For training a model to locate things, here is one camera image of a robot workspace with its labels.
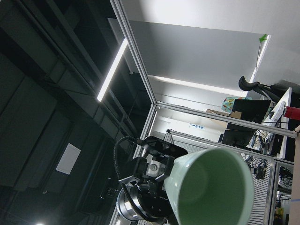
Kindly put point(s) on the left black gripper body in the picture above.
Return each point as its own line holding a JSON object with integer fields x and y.
{"x": 143, "y": 193}

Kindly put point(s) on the green cup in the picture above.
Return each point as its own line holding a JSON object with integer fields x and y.
{"x": 211, "y": 187}

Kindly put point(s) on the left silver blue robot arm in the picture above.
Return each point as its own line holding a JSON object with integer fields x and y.
{"x": 143, "y": 195}

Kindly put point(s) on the ceiling light strip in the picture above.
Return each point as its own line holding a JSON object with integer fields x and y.
{"x": 112, "y": 70}

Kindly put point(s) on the black laptop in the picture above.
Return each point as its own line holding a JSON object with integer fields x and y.
{"x": 251, "y": 110}

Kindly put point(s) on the black office chair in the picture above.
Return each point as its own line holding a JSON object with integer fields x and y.
{"x": 265, "y": 90}

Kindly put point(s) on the red cylinder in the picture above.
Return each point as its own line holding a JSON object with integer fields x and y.
{"x": 292, "y": 113}

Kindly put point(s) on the grabber stick with green tip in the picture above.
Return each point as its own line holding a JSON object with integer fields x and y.
{"x": 263, "y": 43}

